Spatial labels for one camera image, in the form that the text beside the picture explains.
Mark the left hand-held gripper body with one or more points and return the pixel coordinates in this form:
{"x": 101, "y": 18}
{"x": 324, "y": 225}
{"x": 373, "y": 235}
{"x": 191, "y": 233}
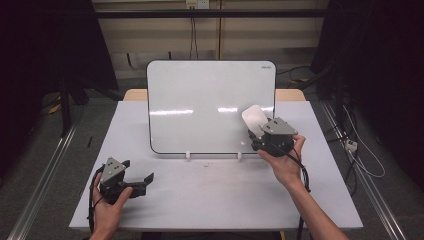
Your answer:
{"x": 112, "y": 173}

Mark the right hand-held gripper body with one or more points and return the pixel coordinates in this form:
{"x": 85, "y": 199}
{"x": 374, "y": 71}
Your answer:
{"x": 276, "y": 141}

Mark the white whiteboard eraser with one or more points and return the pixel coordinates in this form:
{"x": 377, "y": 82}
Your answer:
{"x": 254, "y": 117}

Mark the white whiteboard with black rim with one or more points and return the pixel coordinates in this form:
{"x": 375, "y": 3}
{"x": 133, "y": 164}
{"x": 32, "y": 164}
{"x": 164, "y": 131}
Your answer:
{"x": 193, "y": 100}

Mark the person's right hand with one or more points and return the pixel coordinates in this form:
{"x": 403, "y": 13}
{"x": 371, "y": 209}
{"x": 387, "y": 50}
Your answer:
{"x": 286, "y": 170}

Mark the person's left hand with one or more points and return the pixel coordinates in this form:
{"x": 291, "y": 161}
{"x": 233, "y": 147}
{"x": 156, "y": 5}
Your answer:
{"x": 106, "y": 215}

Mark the white whiteboard foot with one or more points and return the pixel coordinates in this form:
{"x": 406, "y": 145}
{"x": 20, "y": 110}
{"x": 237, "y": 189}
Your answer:
{"x": 188, "y": 155}
{"x": 239, "y": 156}

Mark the small black stick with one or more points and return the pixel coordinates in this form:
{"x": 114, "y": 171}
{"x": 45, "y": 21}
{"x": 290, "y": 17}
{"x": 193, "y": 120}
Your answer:
{"x": 89, "y": 142}

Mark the wooden table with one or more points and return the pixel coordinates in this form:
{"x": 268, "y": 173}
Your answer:
{"x": 135, "y": 95}

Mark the white power strip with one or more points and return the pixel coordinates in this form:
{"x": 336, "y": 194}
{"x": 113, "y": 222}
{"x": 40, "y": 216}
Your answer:
{"x": 351, "y": 145}

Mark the black metal stand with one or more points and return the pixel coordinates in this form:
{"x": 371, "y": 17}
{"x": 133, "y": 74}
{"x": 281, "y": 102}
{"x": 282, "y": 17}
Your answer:
{"x": 338, "y": 86}
{"x": 65, "y": 106}

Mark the black curtain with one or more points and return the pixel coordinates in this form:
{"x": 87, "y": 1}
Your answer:
{"x": 383, "y": 66}
{"x": 40, "y": 50}

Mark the black horizontal bar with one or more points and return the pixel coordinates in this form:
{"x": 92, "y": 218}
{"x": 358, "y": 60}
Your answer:
{"x": 150, "y": 13}

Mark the aluminium floor rail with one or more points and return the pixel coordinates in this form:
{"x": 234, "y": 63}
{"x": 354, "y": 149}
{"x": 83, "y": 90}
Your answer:
{"x": 43, "y": 180}
{"x": 373, "y": 196}

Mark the white wall socket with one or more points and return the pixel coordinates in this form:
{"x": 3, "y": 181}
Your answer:
{"x": 197, "y": 3}

